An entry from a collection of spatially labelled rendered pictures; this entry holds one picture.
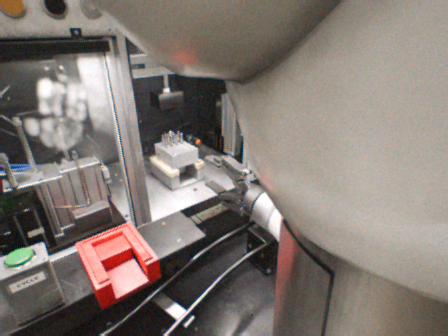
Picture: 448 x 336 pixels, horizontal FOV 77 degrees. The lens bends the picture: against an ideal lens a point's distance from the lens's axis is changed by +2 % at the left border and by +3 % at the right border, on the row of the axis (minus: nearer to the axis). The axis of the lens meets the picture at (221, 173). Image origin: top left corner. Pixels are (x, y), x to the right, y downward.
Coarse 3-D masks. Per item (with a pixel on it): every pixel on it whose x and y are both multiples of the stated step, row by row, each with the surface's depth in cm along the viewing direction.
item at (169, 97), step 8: (168, 80) 87; (168, 88) 88; (152, 96) 88; (160, 96) 85; (168, 96) 86; (176, 96) 88; (152, 104) 89; (160, 104) 86; (168, 104) 87; (176, 104) 89
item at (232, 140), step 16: (224, 96) 105; (224, 112) 108; (224, 128) 111; (208, 144) 124; (224, 144) 114; (240, 144) 112; (240, 160) 109; (208, 208) 90; (208, 224) 118; (224, 224) 124; (240, 224) 132; (208, 240) 122; (192, 256) 119; (144, 288) 109; (96, 304) 97; (112, 304) 102; (64, 320) 92; (80, 320) 96
